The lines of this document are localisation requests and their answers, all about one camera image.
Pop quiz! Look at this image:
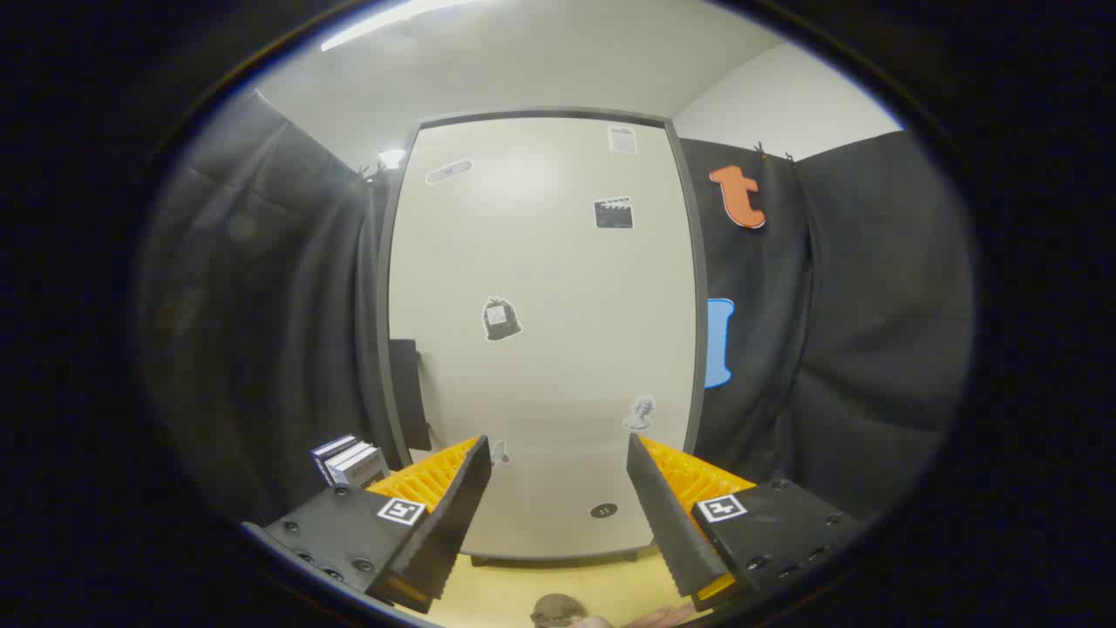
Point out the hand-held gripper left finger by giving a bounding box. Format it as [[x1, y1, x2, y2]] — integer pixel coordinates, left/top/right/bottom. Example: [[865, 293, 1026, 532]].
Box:
[[262, 433, 493, 615]]

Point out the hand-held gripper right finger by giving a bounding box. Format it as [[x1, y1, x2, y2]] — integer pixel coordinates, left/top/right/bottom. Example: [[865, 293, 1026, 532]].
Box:
[[626, 432, 862, 613]]

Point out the white and blue book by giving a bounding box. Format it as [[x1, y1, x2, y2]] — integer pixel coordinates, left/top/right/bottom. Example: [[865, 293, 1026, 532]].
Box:
[[324, 441, 374, 486]]

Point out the black backdrop cloth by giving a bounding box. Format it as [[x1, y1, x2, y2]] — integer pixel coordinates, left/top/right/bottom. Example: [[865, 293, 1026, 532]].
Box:
[[139, 87, 976, 533]]

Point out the grey shoe cabinet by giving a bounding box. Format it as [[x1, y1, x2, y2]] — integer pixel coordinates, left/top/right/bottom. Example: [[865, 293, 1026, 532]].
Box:
[[375, 106, 710, 568]]

